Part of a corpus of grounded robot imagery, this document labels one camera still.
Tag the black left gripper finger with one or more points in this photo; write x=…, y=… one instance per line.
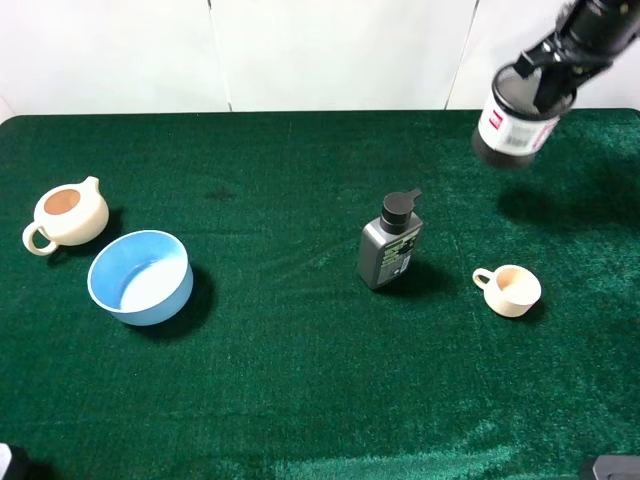
x=538, y=57

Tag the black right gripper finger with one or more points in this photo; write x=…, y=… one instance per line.
x=556, y=88

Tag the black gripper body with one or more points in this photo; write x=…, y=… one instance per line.
x=589, y=35

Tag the black mesh pen holder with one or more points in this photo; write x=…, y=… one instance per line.
x=511, y=129

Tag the cream small cup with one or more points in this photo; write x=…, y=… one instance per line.
x=510, y=290

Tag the grey pump bottle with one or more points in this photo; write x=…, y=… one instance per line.
x=387, y=242

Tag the green velvet tablecloth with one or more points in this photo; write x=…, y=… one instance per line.
x=283, y=364

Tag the light blue bowl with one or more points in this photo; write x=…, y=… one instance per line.
x=142, y=278

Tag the cream ceramic teapot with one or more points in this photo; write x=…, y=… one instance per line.
x=67, y=215

